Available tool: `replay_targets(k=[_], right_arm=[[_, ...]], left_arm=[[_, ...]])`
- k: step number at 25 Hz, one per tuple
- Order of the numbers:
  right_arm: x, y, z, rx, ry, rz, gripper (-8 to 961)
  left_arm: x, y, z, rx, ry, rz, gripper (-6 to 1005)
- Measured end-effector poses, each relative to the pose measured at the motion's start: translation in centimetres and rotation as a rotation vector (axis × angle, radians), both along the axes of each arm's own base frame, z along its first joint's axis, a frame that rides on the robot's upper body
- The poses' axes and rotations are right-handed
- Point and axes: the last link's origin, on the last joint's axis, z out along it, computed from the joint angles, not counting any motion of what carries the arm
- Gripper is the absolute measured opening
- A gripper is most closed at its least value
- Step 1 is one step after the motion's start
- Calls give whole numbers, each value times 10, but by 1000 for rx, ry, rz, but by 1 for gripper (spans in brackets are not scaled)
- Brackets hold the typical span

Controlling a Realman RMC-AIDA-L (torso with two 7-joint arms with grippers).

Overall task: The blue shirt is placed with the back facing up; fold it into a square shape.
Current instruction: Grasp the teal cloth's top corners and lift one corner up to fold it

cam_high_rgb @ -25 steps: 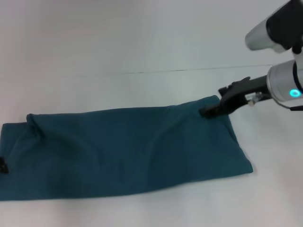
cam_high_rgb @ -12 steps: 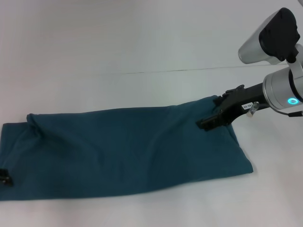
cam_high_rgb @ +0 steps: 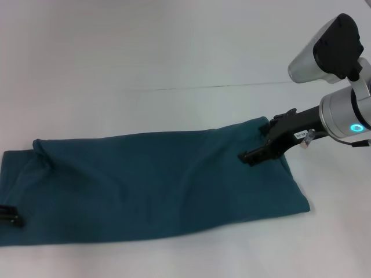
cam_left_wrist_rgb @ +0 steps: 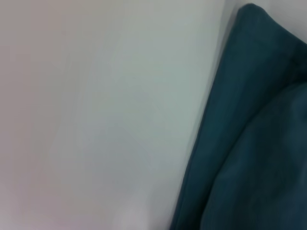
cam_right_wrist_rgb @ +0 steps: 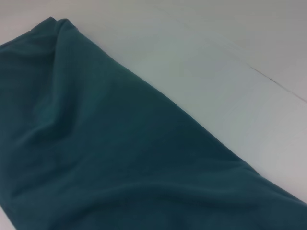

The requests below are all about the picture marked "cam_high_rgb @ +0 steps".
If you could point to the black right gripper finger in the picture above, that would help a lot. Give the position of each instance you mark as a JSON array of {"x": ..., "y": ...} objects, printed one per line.
[
  {"x": 256, "y": 155},
  {"x": 265, "y": 128}
]

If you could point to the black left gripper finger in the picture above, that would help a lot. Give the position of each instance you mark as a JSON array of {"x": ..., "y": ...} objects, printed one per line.
[{"x": 11, "y": 218}]

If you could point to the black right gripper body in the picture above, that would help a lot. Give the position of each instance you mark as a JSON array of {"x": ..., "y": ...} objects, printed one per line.
[{"x": 292, "y": 130}]

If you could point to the blue shirt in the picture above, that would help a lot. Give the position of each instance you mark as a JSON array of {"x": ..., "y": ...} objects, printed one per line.
[{"x": 145, "y": 185}]

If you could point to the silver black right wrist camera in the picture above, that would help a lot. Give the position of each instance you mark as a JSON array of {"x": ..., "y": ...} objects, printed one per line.
[{"x": 327, "y": 49}]

